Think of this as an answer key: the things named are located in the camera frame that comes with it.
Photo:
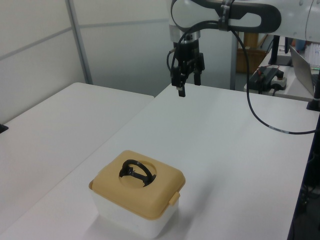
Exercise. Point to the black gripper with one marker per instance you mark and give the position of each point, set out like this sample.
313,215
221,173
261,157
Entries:
187,53

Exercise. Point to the tan case lid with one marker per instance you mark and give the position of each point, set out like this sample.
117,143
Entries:
160,197

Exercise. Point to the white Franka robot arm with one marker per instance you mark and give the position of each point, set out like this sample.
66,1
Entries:
287,17

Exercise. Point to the white plastic tool case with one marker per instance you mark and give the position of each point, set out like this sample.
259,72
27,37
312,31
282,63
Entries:
125,222

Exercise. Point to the brown wooden box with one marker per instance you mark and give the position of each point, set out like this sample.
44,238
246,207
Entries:
252,57

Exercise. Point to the black power box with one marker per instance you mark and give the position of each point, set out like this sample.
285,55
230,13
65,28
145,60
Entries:
260,80

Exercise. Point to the emergency stop button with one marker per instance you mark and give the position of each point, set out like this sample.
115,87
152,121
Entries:
280,81

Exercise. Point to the black monitor stand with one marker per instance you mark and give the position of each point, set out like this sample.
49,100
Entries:
275,52

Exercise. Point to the grey laptop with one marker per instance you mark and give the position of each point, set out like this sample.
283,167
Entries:
302,70

